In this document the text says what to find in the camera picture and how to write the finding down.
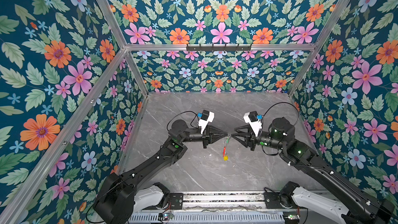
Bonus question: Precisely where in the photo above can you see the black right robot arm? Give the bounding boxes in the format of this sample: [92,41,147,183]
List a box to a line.
[232,116,395,224]

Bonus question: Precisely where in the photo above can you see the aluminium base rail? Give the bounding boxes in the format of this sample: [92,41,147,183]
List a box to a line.
[130,190,352,212]

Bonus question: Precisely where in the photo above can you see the black wall hook rack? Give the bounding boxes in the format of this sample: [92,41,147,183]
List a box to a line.
[186,44,252,52]

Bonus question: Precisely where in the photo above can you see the white vented cable duct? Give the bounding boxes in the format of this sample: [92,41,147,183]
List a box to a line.
[128,212,285,224]

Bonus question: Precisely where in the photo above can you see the aluminium frame bars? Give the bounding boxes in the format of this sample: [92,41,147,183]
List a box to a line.
[1,0,338,224]

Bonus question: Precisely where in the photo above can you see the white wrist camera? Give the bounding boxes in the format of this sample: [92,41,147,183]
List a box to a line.
[198,110,215,134]
[244,111,263,137]

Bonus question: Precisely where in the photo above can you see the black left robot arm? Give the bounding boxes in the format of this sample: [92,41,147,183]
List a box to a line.
[93,120,228,224]

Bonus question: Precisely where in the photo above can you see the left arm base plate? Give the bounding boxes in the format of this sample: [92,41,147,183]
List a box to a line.
[141,192,184,211]

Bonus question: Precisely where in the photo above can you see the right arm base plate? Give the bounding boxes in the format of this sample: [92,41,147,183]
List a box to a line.
[263,191,304,209]

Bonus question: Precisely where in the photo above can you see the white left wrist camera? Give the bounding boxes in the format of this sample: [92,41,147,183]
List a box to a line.
[198,110,215,134]

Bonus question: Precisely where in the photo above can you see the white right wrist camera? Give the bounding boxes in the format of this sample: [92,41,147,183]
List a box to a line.
[244,111,263,137]

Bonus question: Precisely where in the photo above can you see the silver keyring with red grip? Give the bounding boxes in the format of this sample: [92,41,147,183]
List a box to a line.
[222,135,231,157]

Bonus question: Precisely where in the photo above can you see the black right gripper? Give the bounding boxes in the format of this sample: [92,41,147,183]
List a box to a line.
[231,124,286,153]

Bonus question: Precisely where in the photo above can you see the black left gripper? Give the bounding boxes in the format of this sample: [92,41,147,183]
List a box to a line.
[180,124,228,149]

